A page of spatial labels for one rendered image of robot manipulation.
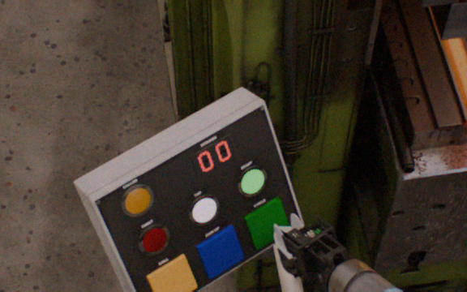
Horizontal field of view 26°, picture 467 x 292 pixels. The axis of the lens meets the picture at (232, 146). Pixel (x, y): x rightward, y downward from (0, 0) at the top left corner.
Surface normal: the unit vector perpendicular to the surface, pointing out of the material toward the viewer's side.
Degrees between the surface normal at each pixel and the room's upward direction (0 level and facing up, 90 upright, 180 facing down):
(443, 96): 0
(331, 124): 90
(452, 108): 0
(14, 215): 0
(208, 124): 30
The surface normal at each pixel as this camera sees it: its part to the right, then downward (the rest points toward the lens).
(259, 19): 0.16, 0.84
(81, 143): 0.00, -0.52
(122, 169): -0.28, -0.80
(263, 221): 0.48, 0.36
